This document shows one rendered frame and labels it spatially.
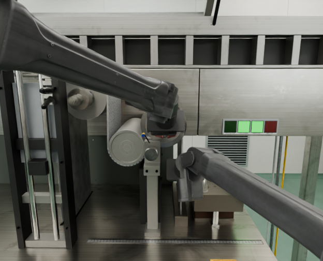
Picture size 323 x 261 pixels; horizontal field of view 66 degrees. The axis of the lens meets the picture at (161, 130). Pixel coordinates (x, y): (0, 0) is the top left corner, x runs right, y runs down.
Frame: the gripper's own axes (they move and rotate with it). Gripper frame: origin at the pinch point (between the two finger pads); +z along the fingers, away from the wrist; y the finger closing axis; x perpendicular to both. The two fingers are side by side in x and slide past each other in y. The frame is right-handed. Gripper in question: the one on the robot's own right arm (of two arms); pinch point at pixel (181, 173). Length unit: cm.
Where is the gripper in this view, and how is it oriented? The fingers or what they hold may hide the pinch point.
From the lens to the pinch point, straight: 86.1
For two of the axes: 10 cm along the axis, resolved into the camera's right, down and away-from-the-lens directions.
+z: 0.1, 3.1, 9.5
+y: 10.0, 0.0, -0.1
